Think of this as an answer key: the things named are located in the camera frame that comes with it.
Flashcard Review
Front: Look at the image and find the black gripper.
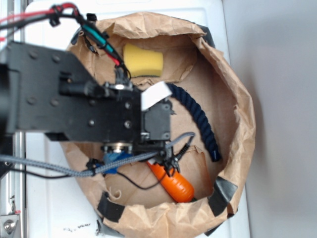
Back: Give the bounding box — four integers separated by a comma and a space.
100, 82, 173, 154

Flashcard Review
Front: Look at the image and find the blue sponge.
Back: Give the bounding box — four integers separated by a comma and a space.
94, 151, 134, 175

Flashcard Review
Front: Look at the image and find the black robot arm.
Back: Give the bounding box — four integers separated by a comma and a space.
0, 42, 172, 152

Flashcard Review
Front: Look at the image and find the yellow sponge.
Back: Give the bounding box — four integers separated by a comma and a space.
123, 44, 163, 77

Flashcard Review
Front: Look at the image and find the orange plastic carrot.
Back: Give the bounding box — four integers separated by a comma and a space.
147, 162, 194, 203

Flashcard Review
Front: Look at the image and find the brown paper bag container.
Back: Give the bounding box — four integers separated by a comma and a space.
77, 12, 256, 238

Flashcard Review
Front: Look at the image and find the grey braided cable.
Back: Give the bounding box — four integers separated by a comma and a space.
0, 131, 196, 177

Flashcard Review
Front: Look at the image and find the dark blue rope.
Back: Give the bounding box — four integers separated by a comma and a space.
166, 83, 222, 163

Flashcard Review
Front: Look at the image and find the black corner bracket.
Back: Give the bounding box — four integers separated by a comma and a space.
0, 135, 16, 179

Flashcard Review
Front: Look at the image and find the red and black wire bundle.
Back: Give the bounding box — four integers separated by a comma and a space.
0, 2, 132, 80

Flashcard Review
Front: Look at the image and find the aluminium frame rail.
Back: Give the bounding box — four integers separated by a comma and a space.
0, 0, 28, 238

